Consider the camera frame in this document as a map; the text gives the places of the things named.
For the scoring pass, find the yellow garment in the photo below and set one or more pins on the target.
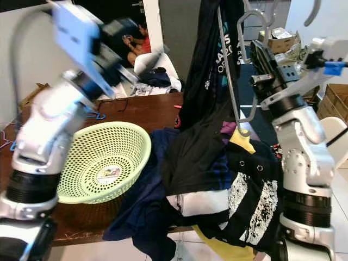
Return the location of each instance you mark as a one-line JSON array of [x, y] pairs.
[[242, 140]]

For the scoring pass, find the filled cardboard box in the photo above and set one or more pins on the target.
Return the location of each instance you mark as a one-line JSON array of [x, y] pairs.
[[283, 38]]

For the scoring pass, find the open empty cardboard box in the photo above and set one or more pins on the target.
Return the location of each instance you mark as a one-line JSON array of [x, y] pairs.
[[334, 100]]

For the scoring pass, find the black white striped garment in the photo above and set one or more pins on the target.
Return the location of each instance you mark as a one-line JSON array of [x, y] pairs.
[[244, 198]]

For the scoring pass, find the dark and white clothes pile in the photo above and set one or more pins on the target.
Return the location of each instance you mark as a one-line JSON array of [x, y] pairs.
[[155, 81]]

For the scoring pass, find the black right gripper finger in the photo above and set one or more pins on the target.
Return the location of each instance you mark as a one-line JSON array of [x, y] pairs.
[[258, 58], [268, 57]]

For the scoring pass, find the white plastic chair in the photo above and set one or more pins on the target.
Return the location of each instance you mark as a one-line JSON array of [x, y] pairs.
[[157, 60]]

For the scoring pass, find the green plastic laundry basket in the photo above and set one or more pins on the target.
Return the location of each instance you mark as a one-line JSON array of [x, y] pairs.
[[114, 152]]

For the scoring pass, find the dark printed garment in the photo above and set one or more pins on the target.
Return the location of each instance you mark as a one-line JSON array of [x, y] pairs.
[[206, 70]]

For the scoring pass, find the dark wooden table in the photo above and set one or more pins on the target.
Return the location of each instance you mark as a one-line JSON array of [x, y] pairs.
[[141, 111]]

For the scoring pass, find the person in red shirt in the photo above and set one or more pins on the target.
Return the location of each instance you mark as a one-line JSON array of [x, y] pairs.
[[143, 43]]

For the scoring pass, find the olive plastic bag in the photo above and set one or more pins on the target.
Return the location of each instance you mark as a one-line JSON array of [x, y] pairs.
[[302, 54]]

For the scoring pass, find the pink pen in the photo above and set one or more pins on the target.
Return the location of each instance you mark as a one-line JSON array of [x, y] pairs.
[[177, 107]]

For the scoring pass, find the white chair with wooden legs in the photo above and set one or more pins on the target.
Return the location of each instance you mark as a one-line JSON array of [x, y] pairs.
[[337, 130]]

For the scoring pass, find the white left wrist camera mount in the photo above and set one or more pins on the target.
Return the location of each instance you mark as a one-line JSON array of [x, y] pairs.
[[73, 32]]

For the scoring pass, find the grey door panel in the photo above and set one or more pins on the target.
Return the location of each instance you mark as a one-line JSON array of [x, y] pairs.
[[176, 27]]

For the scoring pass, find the blue plastic hanger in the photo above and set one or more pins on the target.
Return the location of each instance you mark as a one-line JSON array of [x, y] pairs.
[[98, 115], [17, 142]]

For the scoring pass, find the grey plastic hanger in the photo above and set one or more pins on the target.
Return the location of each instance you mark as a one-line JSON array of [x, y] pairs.
[[253, 14]]

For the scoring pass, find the flat cardboard box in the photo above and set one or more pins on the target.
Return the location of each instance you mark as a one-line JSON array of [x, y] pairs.
[[39, 95]]

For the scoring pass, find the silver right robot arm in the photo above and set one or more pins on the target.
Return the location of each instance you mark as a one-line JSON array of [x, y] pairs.
[[307, 157]]

